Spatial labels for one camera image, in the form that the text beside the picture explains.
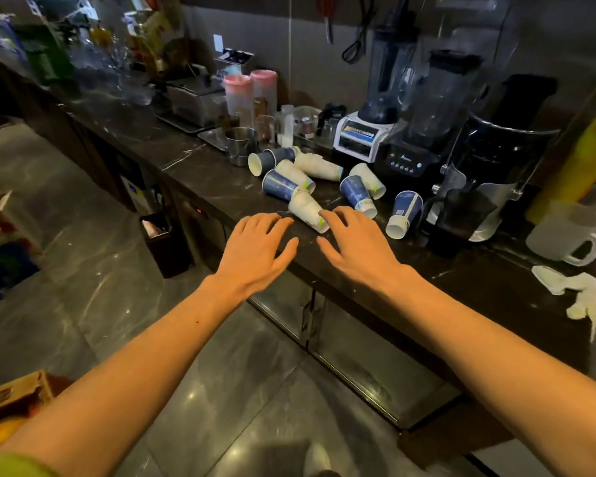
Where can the person's left hand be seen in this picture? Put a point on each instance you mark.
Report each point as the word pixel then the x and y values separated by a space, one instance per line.
pixel 251 255

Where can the person's right hand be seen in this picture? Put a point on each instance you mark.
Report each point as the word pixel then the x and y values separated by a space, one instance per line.
pixel 362 255

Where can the person's left little finger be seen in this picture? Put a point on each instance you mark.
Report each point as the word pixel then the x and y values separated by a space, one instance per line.
pixel 240 228

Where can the person's right middle finger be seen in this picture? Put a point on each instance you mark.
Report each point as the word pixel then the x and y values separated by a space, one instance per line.
pixel 346 219

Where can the person's left thumb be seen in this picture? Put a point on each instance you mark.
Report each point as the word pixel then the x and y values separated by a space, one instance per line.
pixel 288 253

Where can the person's left middle finger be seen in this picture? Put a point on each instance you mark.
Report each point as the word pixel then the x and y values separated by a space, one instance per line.
pixel 269 224

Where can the person's right thumb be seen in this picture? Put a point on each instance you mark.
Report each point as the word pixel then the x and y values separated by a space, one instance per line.
pixel 328 250

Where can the person's left forearm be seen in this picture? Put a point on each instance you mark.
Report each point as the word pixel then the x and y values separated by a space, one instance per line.
pixel 129 372

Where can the person's right forearm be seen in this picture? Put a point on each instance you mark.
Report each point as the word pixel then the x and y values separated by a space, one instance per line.
pixel 501 362

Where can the pile of paper cups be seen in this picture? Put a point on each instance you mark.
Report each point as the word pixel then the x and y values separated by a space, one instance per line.
pixel 279 186

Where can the black trash bin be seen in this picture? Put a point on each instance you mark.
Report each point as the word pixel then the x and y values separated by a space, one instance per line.
pixel 165 245

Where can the steel milk pitcher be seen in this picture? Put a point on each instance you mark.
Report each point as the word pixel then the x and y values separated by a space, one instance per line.
pixel 241 144

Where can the white plastic bottle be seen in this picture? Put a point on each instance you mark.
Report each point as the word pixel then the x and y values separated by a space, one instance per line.
pixel 287 126

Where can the small glass jar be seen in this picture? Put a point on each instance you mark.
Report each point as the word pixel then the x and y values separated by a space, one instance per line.
pixel 306 122

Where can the steel under-counter cabinet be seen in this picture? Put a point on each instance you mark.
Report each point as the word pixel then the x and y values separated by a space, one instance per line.
pixel 357 352

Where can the white base blender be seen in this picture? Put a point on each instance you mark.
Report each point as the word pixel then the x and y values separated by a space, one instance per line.
pixel 372 94

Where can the pink lid plastic container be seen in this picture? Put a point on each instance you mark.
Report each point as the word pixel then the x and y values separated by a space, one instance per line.
pixel 238 100
pixel 264 91

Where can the black base blender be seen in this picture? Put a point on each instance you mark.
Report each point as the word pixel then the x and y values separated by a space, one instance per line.
pixel 429 114

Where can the steel box appliance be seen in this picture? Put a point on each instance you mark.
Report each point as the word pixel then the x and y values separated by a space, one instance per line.
pixel 196 100

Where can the black organizer box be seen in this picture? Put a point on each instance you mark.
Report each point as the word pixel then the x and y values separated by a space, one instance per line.
pixel 236 59

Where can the black hanging whisk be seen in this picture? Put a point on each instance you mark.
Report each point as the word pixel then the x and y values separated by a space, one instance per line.
pixel 356 37

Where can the person's shoe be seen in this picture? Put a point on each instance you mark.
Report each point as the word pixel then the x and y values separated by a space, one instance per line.
pixel 318 459

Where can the frosted glass mug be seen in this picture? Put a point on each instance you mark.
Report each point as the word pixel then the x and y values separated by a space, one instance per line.
pixel 563 233

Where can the yellow green pillar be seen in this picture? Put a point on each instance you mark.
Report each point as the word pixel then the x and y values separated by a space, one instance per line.
pixel 576 158

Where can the white crumpled cloth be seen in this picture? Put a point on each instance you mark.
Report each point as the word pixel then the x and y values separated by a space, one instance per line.
pixel 578 293

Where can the green bottle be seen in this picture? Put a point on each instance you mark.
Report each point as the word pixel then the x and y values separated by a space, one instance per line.
pixel 44 59

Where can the brown cardboard box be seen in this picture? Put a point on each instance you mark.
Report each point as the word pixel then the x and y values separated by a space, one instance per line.
pixel 15 394

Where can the orange fruit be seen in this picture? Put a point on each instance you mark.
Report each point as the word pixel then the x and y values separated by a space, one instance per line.
pixel 0 434

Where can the person's green sleeve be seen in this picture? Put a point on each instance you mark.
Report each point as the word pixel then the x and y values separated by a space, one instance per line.
pixel 10 465

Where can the white wall socket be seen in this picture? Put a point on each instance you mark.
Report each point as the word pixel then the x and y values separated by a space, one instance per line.
pixel 218 43

